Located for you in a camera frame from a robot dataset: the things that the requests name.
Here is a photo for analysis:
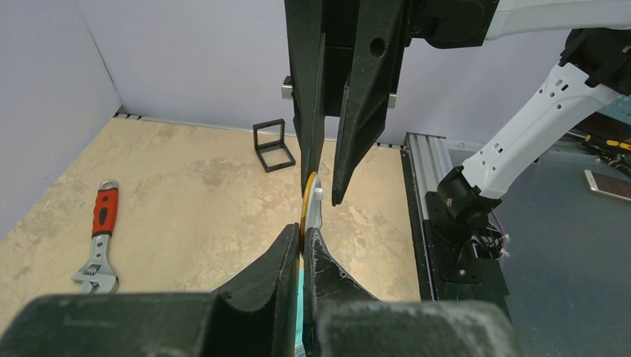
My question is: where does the aluminium frame rail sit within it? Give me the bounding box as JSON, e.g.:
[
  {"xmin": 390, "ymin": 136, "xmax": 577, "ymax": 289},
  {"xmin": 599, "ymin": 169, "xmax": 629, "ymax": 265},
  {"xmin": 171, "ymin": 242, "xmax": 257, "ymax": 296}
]
[{"xmin": 401, "ymin": 132, "xmax": 483, "ymax": 301}]

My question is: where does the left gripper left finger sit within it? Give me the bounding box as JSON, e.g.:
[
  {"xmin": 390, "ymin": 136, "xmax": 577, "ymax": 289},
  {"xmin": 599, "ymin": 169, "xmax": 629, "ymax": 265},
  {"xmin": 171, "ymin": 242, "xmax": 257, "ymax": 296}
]
[{"xmin": 1, "ymin": 223, "xmax": 299, "ymax": 356}]

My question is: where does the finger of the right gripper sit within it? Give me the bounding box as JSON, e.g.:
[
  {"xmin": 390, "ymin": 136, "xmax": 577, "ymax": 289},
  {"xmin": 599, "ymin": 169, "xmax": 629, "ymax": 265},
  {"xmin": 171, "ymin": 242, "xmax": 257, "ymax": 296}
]
[
  {"xmin": 284, "ymin": 0, "xmax": 326, "ymax": 193},
  {"xmin": 331, "ymin": 1, "xmax": 403, "ymax": 206}
]

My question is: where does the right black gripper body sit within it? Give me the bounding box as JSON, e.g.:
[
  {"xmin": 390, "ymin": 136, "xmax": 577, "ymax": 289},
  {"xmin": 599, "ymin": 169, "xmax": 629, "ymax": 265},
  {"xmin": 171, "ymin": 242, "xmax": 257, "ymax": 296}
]
[{"xmin": 322, "ymin": 1, "xmax": 499, "ymax": 118}]

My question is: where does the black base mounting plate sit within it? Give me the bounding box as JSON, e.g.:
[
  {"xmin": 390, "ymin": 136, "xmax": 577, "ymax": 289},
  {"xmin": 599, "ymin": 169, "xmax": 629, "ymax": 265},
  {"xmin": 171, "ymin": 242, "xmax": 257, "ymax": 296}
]
[{"xmin": 400, "ymin": 147, "xmax": 511, "ymax": 316}]

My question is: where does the adjustable wrench red handle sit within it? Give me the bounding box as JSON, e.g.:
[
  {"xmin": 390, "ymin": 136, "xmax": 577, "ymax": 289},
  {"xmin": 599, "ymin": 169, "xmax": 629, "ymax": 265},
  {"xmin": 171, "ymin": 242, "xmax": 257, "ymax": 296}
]
[{"xmin": 71, "ymin": 179, "xmax": 119, "ymax": 295}]

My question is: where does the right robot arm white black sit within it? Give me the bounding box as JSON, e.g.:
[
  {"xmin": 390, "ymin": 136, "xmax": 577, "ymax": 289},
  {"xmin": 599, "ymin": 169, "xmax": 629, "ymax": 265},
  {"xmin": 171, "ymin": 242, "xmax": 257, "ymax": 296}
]
[{"xmin": 284, "ymin": 1, "xmax": 630, "ymax": 283}]

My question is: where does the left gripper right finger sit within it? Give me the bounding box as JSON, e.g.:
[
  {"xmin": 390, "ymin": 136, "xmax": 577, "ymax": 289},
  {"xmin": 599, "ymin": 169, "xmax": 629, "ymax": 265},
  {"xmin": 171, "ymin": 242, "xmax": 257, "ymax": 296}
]
[{"xmin": 302, "ymin": 228, "xmax": 522, "ymax": 356}]

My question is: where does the orange round brooch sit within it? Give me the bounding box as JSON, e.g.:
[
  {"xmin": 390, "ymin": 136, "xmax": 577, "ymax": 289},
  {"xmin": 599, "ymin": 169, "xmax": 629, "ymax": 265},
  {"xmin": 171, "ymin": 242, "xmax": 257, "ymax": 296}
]
[{"xmin": 299, "ymin": 172, "xmax": 324, "ymax": 254}]

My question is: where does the small black wire stand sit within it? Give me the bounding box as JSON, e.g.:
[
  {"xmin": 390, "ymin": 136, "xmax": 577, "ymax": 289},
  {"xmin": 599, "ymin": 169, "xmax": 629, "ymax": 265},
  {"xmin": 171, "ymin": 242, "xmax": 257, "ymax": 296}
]
[{"xmin": 252, "ymin": 118, "xmax": 296, "ymax": 173}]

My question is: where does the teal t-shirt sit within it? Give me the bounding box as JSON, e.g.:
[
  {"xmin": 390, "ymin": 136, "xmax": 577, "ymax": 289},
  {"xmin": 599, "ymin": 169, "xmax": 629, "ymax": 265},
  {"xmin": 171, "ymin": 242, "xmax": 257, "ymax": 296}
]
[{"xmin": 294, "ymin": 268, "xmax": 307, "ymax": 357}]

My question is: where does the yellow black tool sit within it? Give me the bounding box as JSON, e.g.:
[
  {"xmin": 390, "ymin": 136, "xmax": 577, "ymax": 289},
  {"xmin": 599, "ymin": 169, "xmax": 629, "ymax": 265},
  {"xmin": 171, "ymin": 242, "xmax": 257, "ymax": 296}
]
[{"xmin": 582, "ymin": 135, "xmax": 630, "ymax": 175}]

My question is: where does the smartphone on side surface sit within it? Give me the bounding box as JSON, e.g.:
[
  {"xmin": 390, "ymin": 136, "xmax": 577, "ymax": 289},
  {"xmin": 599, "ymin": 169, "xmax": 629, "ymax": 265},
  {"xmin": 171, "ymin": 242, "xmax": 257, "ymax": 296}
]
[{"xmin": 584, "ymin": 170, "xmax": 631, "ymax": 202}]

